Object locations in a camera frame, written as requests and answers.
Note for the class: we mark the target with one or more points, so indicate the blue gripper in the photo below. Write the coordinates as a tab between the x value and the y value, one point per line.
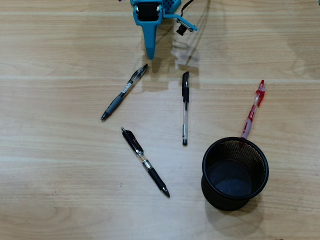
146	15

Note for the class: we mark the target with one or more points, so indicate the clear stick pen black cap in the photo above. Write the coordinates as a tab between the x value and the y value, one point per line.
185	95

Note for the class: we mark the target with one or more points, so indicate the smoky pen with grey grip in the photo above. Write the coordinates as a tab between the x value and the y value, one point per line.
113	105

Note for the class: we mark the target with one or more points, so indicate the red retractable pen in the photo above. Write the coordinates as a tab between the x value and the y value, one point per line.
251	113

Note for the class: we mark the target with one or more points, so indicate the black retractable pen black grip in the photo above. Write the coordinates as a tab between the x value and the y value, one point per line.
155	177

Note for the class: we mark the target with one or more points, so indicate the blue perforated robot base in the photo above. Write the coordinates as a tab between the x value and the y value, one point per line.
171	5

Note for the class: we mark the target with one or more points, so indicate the black mesh pen holder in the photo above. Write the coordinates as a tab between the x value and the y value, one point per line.
215	195

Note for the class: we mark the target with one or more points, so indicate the blue-mounted wrist camera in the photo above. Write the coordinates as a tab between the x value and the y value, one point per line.
186	23

